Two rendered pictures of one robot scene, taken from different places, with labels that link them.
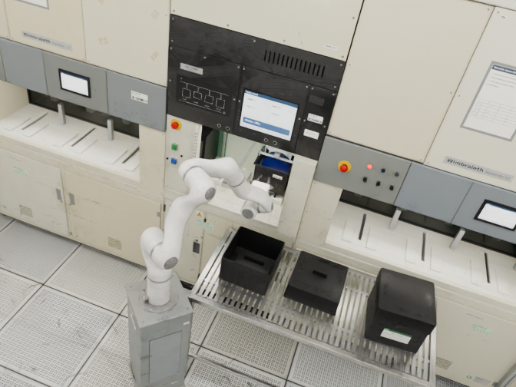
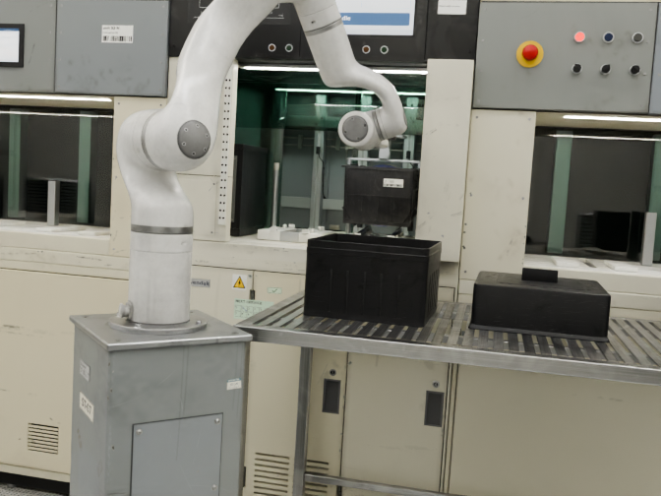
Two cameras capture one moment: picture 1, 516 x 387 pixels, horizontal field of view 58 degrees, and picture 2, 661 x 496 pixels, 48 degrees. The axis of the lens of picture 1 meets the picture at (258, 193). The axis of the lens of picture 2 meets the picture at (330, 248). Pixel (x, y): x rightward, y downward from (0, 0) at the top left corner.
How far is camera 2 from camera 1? 1.68 m
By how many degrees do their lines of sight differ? 33
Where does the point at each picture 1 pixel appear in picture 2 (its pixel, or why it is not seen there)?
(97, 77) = (40, 18)
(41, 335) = not seen: outside the picture
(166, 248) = (182, 96)
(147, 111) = (131, 61)
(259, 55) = not seen: outside the picture
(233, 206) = not seen: hidden behind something
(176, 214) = (206, 31)
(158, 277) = (160, 212)
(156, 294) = (153, 278)
